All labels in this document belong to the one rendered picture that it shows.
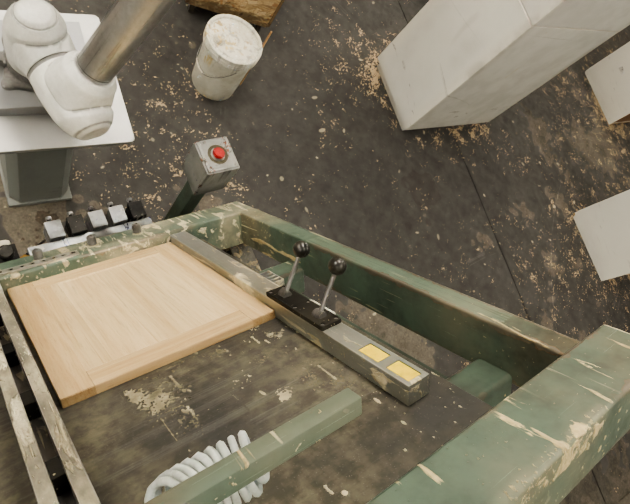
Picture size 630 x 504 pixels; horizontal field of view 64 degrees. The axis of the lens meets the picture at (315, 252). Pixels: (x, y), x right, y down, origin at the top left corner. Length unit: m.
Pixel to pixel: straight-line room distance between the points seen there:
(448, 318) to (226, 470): 0.72
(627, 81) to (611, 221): 1.65
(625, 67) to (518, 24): 2.75
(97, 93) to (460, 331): 1.11
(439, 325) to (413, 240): 2.18
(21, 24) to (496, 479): 1.50
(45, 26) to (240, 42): 1.35
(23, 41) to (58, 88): 0.15
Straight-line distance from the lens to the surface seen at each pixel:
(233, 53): 2.74
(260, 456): 0.43
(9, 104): 1.82
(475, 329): 1.04
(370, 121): 3.46
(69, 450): 0.79
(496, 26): 3.10
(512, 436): 0.70
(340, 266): 0.98
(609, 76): 5.72
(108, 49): 1.47
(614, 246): 4.48
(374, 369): 0.89
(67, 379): 1.04
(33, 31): 1.63
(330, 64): 3.55
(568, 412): 0.75
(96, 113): 1.57
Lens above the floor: 2.34
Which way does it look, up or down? 56 degrees down
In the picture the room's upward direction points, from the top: 57 degrees clockwise
